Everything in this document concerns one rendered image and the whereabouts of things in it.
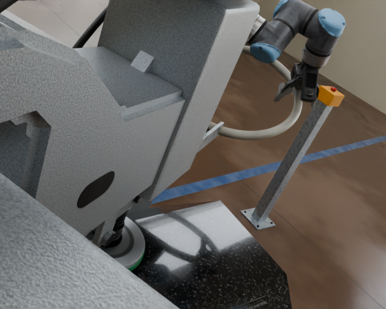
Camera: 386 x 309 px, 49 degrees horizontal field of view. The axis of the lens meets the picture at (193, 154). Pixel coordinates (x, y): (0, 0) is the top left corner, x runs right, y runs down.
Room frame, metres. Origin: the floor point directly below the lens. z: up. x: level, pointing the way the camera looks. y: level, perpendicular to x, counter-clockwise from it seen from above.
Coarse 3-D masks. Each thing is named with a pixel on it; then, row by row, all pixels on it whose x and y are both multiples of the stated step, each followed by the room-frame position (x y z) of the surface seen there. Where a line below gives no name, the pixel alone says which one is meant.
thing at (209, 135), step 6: (216, 126) 1.20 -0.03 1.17; (210, 132) 1.14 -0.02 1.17; (216, 132) 1.20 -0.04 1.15; (204, 138) 1.09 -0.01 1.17; (210, 138) 1.16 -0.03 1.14; (204, 144) 1.12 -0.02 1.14; (198, 150) 1.08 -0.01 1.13; (138, 198) 0.74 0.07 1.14; (126, 204) 0.71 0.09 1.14; (132, 204) 0.75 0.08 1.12; (120, 210) 0.69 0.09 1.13; (126, 210) 0.73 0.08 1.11; (96, 228) 0.61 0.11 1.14; (90, 234) 0.60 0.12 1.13; (108, 234) 0.60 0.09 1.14; (114, 234) 0.61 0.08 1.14; (102, 240) 0.59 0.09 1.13; (108, 240) 0.60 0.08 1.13
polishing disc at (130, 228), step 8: (128, 224) 0.90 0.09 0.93; (136, 224) 0.91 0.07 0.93; (128, 232) 0.87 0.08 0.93; (136, 232) 0.88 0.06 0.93; (128, 240) 0.84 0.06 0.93; (136, 240) 0.85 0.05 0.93; (144, 240) 0.87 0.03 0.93; (104, 248) 0.78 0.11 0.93; (112, 248) 0.79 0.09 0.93; (120, 248) 0.80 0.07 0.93; (128, 248) 0.81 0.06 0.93; (136, 248) 0.83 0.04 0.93; (144, 248) 0.84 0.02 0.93; (112, 256) 0.77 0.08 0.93; (120, 256) 0.78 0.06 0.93; (128, 256) 0.79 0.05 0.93; (136, 256) 0.80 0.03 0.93; (128, 264) 0.76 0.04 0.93
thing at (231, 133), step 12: (276, 60) 1.64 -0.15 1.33; (288, 72) 1.59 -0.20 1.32; (300, 96) 1.49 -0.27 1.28; (300, 108) 1.44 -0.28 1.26; (288, 120) 1.36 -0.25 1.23; (228, 132) 1.23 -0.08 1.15; (240, 132) 1.24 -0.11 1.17; (252, 132) 1.26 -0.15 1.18; (264, 132) 1.28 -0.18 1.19; (276, 132) 1.30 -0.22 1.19
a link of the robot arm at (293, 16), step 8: (288, 0) 1.45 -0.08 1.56; (296, 0) 1.46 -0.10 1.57; (280, 8) 1.44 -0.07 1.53; (288, 8) 1.43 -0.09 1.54; (296, 8) 1.43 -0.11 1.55; (304, 8) 1.43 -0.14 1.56; (312, 8) 1.44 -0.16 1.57; (280, 16) 1.41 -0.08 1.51; (288, 16) 1.41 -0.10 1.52; (296, 16) 1.42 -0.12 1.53; (304, 16) 1.42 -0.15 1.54; (312, 16) 1.41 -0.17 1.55; (296, 24) 1.41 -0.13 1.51; (304, 24) 1.41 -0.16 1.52; (296, 32) 1.41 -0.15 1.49; (304, 32) 1.42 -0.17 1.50
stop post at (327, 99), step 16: (320, 96) 2.57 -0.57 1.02; (336, 96) 2.54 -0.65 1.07; (320, 112) 2.55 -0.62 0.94; (304, 128) 2.58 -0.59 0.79; (304, 144) 2.55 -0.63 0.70; (288, 160) 2.57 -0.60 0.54; (288, 176) 2.57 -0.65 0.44; (272, 192) 2.56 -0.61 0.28; (256, 208) 2.59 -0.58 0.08; (256, 224) 2.51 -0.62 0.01; (272, 224) 2.59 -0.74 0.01
